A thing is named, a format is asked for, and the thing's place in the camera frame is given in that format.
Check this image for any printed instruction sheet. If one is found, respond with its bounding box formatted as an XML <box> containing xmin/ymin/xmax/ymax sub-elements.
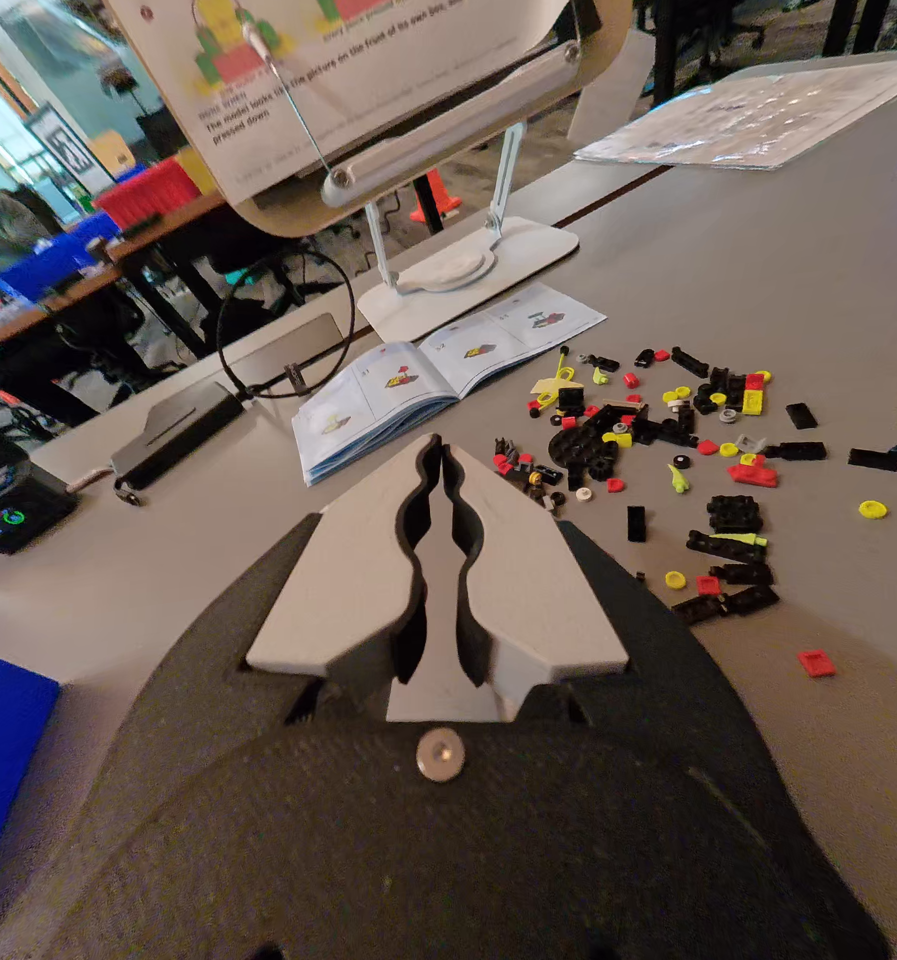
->
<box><xmin>105</xmin><ymin>0</ymin><xmax>570</xmax><ymax>205</ymax></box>

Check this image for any black cable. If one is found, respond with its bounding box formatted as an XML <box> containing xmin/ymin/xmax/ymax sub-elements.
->
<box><xmin>216</xmin><ymin>249</ymin><xmax>356</xmax><ymax>399</ymax></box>

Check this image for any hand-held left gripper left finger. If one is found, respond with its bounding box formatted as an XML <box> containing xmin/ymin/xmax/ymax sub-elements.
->
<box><xmin>247</xmin><ymin>433</ymin><xmax>444</xmax><ymax>687</ymax></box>

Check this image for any open instruction booklet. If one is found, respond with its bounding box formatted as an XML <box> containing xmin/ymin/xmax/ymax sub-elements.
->
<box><xmin>292</xmin><ymin>282</ymin><xmax>607</xmax><ymax>487</ymax></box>

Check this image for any orange cone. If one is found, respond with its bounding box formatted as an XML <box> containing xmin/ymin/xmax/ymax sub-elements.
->
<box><xmin>409</xmin><ymin>168</ymin><xmax>465</xmax><ymax>225</ymax></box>

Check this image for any clear plastic sheet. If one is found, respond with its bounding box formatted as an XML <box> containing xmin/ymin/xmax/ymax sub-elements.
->
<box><xmin>574</xmin><ymin>58</ymin><xmax>897</xmax><ymax>172</ymax></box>

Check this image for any black white marker sign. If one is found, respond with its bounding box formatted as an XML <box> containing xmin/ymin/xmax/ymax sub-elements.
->
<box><xmin>24</xmin><ymin>101</ymin><xmax>116</xmax><ymax>185</ymax></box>

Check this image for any pile of lego pieces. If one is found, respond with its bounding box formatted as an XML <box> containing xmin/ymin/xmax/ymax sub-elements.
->
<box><xmin>493</xmin><ymin>345</ymin><xmax>897</xmax><ymax>680</ymax></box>

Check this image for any tagged blue plastic bin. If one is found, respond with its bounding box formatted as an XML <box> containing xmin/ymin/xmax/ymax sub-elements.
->
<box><xmin>0</xmin><ymin>643</ymin><xmax>61</xmax><ymax>905</ymax></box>

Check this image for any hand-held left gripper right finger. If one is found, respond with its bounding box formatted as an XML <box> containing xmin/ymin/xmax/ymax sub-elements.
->
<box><xmin>445</xmin><ymin>442</ymin><xmax>631</xmax><ymax>723</ymax></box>

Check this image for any red plastic bin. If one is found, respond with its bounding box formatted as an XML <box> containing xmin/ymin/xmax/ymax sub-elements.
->
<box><xmin>94</xmin><ymin>157</ymin><xmax>202</xmax><ymax>230</ymax></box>

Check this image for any black power station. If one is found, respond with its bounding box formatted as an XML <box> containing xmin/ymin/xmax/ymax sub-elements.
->
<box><xmin>0</xmin><ymin>431</ymin><xmax>80</xmax><ymax>560</ymax></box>

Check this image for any white book stand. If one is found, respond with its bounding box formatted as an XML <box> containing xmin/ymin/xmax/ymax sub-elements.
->
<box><xmin>223</xmin><ymin>0</ymin><xmax>637</xmax><ymax>344</ymax></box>

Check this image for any grey power cable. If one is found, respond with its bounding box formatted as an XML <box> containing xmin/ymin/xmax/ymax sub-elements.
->
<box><xmin>64</xmin><ymin>463</ymin><xmax>148</xmax><ymax>510</ymax></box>

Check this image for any background wooden desk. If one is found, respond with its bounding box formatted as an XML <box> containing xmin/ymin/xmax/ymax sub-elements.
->
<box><xmin>0</xmin><ymin>191</ymin><xmax>228</xmax><ymax>361</ymax></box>

